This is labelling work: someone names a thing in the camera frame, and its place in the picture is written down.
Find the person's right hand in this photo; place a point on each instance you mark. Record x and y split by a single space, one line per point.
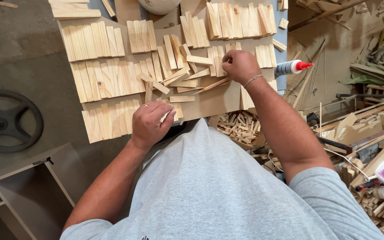
242 66

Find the person's left hand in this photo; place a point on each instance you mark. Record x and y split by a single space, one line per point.
148 125

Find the person's right fingers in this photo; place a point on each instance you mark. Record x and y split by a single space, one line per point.
228 62

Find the single pale wood strip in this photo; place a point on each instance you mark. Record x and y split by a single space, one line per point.
166 116

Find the row of wooden slats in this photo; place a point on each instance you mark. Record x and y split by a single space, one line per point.
107 121
246 100
195 30
240 20
92 40
108 80
142 36
216 60
266 56

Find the brown fibreboard sheet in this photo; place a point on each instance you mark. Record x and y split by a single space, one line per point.
212 103

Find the loose heap of wooden slats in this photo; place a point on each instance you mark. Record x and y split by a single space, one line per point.
178 71

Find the small wooden block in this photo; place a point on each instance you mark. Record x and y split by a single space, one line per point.
279 45
282 4
283 23

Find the white glue bottle red nozzle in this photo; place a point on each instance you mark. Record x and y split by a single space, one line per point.
288 67

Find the box of small wood offcuts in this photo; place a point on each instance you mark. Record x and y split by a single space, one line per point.
240 128

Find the white plastic bucket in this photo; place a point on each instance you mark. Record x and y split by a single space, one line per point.
159 6

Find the narrow wooden batten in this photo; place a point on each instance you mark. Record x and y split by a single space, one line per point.
108 7

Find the grey t-shirt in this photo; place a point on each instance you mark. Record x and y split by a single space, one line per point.
205 193

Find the heap of scrap wood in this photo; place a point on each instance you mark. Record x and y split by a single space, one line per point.
362 133

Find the green crumpled tarp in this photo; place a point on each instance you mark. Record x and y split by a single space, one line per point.
382 71

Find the long wooden planks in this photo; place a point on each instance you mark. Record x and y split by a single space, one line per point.
73 10

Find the black metal handwheel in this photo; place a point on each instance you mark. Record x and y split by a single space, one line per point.
10 121

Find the wood scrap on floor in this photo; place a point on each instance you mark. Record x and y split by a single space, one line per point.
7 4

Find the grey open cabinet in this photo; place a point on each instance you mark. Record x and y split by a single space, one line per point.
28 196

